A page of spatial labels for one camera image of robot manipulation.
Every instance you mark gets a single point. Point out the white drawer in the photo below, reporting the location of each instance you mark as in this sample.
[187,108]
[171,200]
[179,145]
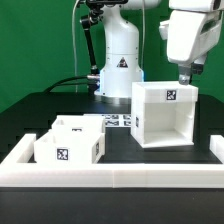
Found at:
[79,124]
[69,148]

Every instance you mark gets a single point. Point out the white front drawer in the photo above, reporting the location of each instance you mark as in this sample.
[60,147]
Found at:
[69,148]

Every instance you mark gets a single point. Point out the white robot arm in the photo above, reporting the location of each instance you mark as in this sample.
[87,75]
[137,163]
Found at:
[121,67]

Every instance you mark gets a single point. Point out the white U-shaped fence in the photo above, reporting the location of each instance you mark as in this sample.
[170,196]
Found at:
[17,171]

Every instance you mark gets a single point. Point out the marker tag sheet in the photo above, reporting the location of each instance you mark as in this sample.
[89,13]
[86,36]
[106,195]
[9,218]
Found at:
[109,120]

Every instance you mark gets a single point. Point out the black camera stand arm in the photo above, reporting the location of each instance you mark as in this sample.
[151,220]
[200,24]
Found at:
[90,36]

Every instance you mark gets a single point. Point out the white drawer cabinet box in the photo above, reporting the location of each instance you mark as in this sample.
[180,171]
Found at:
[163,113]

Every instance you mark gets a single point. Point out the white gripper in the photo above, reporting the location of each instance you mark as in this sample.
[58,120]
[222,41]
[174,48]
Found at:
[190,36]

